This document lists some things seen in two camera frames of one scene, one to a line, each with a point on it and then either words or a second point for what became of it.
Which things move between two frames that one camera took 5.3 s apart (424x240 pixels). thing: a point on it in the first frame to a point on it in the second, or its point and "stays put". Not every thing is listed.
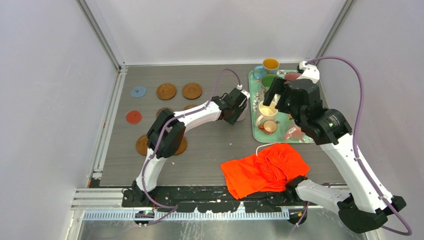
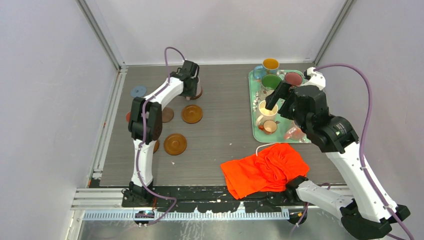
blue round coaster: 138,91 stays put
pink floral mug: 291,76 stays put
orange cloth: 272,170 stays put
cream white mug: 268,112 stays put
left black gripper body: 237,111 to 191,92
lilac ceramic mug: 243,113 to 198,90
